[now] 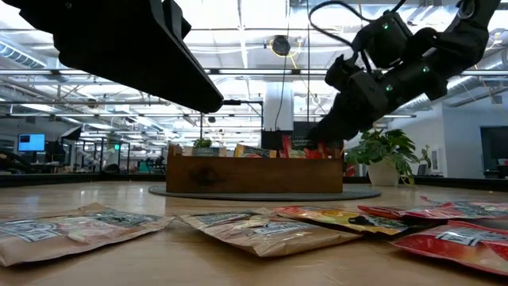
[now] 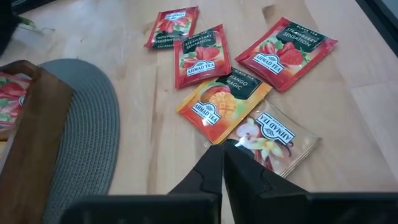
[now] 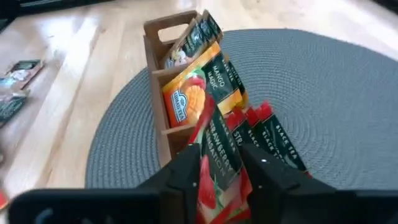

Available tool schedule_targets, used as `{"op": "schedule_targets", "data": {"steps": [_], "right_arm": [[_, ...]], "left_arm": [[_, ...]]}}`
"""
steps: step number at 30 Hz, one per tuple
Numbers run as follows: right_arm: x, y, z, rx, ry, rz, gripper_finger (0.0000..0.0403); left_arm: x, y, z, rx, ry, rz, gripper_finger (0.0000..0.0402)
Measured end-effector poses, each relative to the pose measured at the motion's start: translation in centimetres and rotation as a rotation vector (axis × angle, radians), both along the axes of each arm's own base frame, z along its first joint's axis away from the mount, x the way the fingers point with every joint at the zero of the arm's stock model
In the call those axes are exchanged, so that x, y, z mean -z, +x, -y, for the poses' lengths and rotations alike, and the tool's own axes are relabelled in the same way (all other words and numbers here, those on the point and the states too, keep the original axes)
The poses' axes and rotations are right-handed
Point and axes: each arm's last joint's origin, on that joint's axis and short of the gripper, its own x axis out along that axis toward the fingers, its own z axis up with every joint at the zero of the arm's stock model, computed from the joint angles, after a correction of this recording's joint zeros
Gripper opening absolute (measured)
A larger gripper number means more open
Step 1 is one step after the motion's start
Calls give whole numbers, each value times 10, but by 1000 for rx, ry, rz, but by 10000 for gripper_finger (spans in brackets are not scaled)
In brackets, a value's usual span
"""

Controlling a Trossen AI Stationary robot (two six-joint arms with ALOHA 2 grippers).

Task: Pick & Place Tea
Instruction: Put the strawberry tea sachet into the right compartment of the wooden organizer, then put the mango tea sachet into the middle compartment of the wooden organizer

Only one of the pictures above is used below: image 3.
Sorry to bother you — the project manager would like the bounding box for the grey round woven placemat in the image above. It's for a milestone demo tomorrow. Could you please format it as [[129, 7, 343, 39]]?
[[84, 28, 398, 190]]

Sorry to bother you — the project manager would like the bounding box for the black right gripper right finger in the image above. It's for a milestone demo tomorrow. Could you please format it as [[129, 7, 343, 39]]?
[[238, 142, 398, 224]]

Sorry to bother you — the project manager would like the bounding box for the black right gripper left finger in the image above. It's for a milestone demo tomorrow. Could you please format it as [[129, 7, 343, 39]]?
[[7, 142, 200, 224]]

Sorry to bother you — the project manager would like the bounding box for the wooden tea organizer box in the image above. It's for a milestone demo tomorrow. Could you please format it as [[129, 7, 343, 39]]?
[[142, 9, 231, 169]]

